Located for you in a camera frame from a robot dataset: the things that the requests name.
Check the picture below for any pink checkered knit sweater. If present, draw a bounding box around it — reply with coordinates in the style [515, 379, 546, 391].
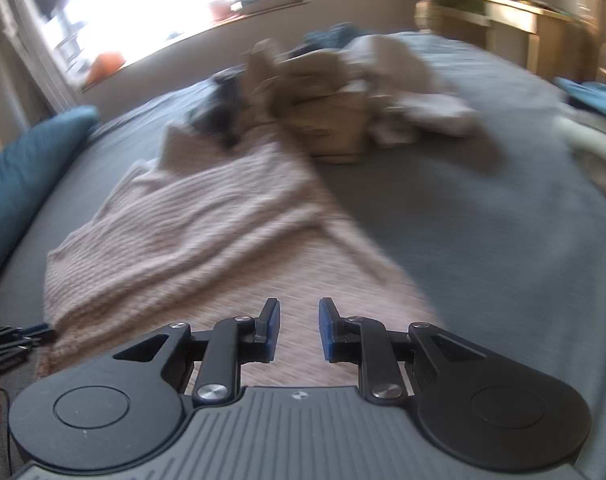
[38, 126, 434, 386]

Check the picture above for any teal blue duvet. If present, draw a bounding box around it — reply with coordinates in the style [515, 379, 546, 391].
[0, 106, 100, 272]

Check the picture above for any dark plaid garment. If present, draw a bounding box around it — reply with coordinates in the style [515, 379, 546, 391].
[187, 68, 243, 150]

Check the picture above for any white beige garment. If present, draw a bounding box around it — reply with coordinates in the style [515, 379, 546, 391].
[342, 35, 480, 148]

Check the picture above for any tan brown garment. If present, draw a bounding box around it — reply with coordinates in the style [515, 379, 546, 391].
[239, 39, 369, 164]

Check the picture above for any orange object on windowsill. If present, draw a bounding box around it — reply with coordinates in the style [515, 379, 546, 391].
[84, 52, 125, 87]

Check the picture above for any dark blue garment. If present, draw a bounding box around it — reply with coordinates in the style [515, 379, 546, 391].
[288, 23, 367, 58]

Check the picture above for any wooden desk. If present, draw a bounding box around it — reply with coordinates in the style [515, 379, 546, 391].
[415, 0, 595, 81]

